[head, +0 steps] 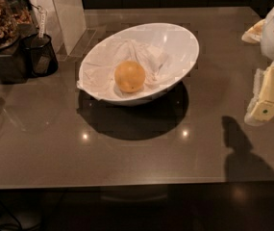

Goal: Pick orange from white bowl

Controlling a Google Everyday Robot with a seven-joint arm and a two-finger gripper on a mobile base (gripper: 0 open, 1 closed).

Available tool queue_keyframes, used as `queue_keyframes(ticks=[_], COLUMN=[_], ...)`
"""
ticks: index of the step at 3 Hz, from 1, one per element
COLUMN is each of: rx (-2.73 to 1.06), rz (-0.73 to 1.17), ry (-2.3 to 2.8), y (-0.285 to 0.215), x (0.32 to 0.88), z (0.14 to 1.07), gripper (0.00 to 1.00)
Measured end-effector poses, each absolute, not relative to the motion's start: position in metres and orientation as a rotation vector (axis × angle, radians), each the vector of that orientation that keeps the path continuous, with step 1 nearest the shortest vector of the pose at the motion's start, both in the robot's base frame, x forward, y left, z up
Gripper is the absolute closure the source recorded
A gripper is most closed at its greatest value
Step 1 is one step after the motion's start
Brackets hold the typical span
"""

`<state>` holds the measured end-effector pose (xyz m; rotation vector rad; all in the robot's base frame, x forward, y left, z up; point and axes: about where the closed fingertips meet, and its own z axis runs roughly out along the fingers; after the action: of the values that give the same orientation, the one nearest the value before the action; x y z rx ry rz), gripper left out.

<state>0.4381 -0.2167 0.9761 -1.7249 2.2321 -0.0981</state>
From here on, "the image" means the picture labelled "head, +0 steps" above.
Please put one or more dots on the white tag stick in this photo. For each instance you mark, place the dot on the white tag stick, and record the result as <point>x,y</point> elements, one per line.
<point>42,21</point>

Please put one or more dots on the white paper napkin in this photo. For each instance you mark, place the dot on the white paper napkin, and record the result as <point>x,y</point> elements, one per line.
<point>98,67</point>

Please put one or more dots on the black mesh cup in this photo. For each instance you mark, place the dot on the black mesh cup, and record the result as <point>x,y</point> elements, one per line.
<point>40,56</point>

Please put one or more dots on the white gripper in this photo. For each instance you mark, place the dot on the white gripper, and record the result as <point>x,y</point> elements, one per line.
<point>261,106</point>

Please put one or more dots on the dark box under jar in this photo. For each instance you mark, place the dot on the dark box under jar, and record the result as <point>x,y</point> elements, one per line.
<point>13,65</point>

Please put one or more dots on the orange fruit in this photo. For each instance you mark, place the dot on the orange fruit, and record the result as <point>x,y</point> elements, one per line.
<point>129,76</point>

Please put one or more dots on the white paper bag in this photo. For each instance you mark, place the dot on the white paper bag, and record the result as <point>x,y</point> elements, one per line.
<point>65,22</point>

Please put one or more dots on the white bowl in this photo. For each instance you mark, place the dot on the white bowl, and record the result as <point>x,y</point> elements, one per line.
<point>180,43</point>

